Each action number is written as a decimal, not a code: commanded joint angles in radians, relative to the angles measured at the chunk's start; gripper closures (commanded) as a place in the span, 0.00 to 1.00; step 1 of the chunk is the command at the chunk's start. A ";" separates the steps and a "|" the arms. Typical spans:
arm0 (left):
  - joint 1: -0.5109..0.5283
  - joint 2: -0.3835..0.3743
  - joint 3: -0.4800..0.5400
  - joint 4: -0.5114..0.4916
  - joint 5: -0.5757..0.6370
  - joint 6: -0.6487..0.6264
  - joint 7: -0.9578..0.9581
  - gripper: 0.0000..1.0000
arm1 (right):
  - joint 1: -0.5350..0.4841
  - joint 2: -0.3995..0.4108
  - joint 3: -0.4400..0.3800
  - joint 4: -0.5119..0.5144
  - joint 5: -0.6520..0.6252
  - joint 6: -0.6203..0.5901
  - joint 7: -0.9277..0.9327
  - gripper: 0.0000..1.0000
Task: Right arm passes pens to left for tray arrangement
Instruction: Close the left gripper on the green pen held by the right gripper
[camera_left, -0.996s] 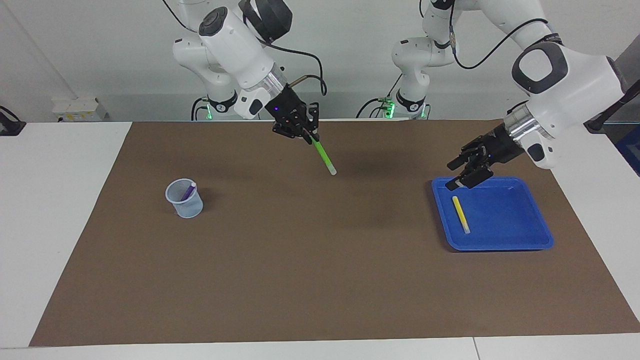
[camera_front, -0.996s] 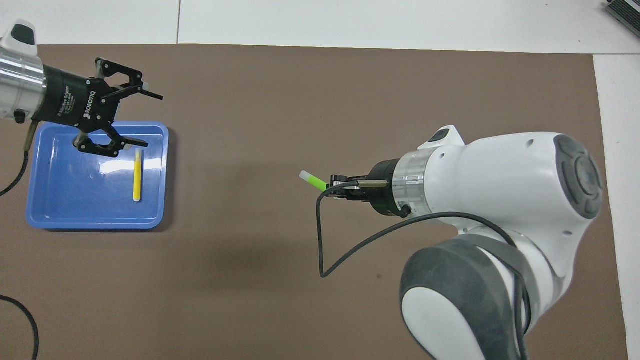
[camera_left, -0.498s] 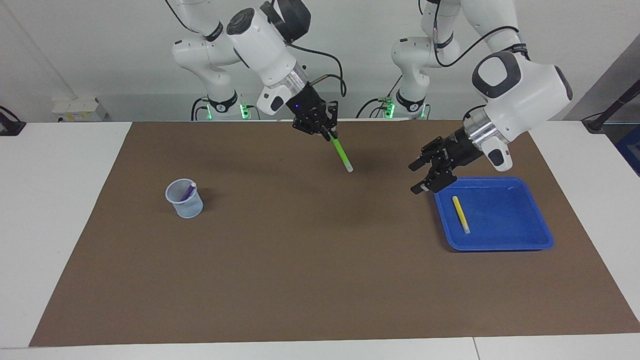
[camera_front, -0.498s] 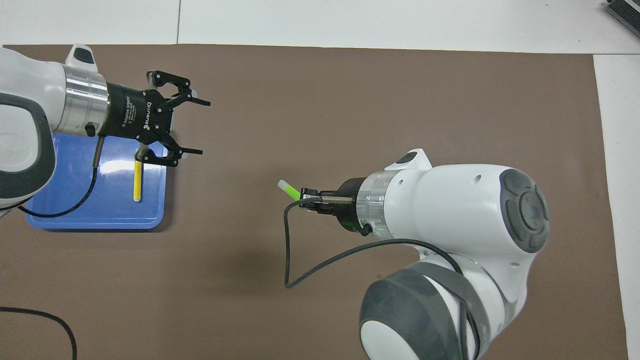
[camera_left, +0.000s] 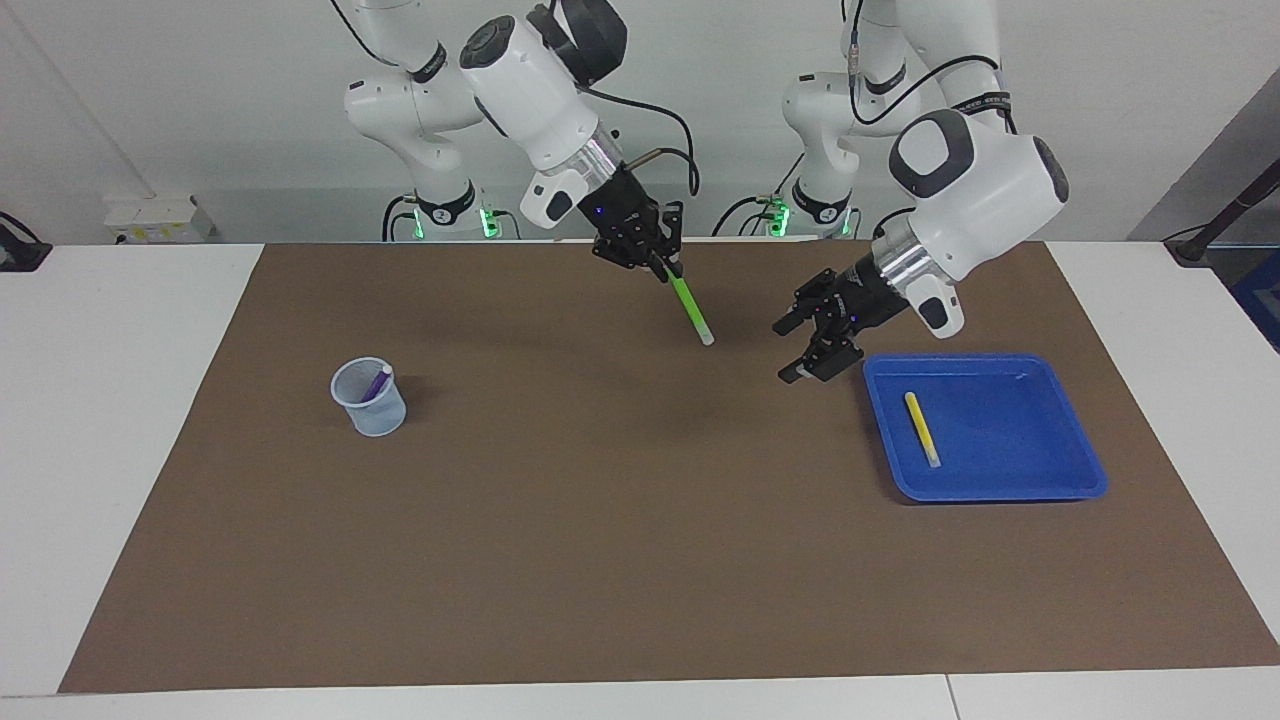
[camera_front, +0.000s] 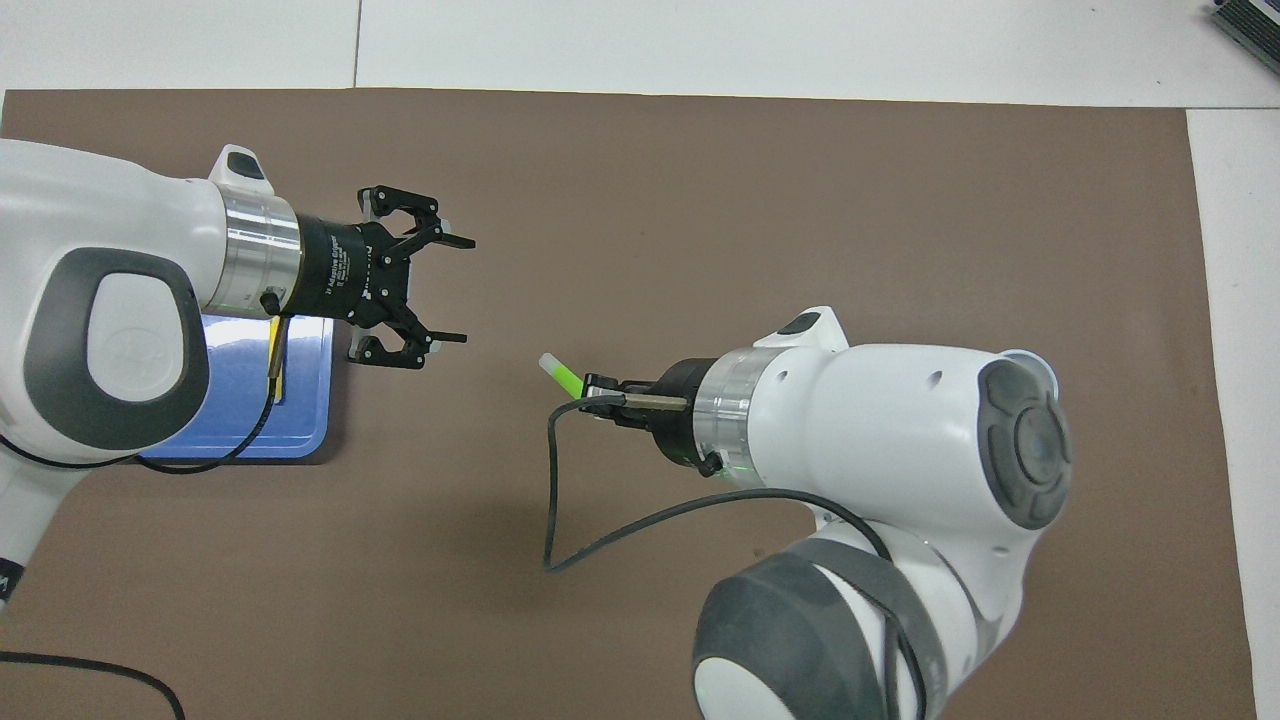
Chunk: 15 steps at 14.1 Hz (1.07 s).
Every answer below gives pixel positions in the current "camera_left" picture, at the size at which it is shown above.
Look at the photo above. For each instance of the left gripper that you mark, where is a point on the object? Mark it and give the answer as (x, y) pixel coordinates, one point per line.
(865, 300)

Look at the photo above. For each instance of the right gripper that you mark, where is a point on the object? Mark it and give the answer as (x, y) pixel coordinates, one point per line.
(622, 205)

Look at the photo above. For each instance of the green pen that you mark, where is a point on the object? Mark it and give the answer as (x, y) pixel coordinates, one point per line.
(691, 310)

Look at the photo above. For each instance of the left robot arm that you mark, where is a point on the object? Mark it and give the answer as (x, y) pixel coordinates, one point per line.
(985, 185)

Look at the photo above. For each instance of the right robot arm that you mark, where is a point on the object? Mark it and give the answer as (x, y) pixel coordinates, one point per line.
(520, 90)

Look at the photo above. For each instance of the blue plastic tray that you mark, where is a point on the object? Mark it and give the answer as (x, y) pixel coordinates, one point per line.
(1000, 440)

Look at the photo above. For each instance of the yellow pen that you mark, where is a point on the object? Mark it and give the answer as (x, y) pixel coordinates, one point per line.
(922, 428)

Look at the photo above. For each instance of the purple pen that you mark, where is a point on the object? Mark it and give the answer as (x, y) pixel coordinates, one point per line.
(378, 383)

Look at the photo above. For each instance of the translucent plastic cup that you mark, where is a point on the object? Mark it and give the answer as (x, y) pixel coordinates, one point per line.
(375, 412)

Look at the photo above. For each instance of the black stand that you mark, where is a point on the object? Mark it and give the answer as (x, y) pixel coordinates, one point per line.
(1215, 225)
(20, 248)

